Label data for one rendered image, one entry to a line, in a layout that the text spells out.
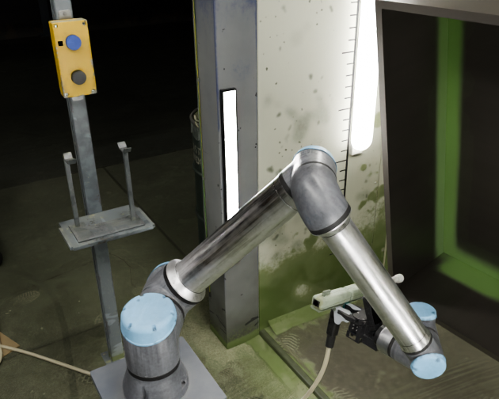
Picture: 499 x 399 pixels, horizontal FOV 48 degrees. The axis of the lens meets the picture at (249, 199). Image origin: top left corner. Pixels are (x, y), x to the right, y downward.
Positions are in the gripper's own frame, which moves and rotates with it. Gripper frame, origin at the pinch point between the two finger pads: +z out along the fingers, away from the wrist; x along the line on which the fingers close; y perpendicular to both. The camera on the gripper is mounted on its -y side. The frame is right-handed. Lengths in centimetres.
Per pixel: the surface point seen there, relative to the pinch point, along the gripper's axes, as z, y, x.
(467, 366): -17, 46, 87
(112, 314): 96, 47, -29
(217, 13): 65, -87, -15
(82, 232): 83, -2, -52
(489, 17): -30, -95, -5
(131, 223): 76, -6, -35
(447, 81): 4, -76, 45
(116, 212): 90, -5, -34
